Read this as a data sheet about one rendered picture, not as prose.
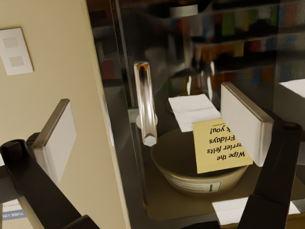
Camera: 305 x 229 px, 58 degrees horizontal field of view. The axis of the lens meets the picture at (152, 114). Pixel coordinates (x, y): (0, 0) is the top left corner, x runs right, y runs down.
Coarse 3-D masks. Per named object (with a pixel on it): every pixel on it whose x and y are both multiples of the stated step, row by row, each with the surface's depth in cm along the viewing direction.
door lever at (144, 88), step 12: (144, 60) 26; (144, 72) 26; (144, 84) 26; (144, 96) 27; (144, 108) 27; (144, 120) 28; (156, 120) 33; (144, 132) 28; (156, 132) 29; (144, 144) 29
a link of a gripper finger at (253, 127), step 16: (224, 96) 20; (240, 96) 18; (224, 112) 21; (240, 112) 18; (256, 112) 16; (240, 128) 18; (256, 128) 15; (272, 128) 15; (256, 144) 16; (256, 160) 16
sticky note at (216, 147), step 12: (216, 120) 34; (204, 132) 34; (216, 132) 35; (228, 132) 35; (204, 144) 35; (216, 144) 35; (228, 144) 36; (240, 144) 36; (204, 156) 36; (216, 156) 36; (228, 156) 36; (240, 156) 36; (204, 168) 37; (216, 168) 37
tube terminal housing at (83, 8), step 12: (84, 0) 29; (84, 12) 29; (84, 24) 30; (96, 60) 31; (96, 72) 32; (108, 132) 35; (120, 180) 38; (120, 192) 39; (288, 216) 43; (300, 216) 43; (228, 228) 43
